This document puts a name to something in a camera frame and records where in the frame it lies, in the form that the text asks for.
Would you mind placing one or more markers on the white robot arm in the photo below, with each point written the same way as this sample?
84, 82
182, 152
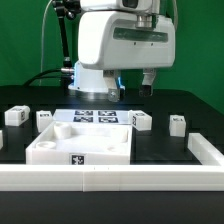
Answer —
89, 83

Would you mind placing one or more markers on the white U-shaped obstacle fence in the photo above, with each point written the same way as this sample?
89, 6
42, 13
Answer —
208, 175

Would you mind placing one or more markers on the white marker base plate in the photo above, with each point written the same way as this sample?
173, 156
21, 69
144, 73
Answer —
91, 116

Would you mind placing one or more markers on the white square tabletop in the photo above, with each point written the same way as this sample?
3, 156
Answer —
70, 143

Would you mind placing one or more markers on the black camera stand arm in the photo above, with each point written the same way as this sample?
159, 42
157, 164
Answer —
66, 9

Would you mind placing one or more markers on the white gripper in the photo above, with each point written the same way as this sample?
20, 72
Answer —
110, 40

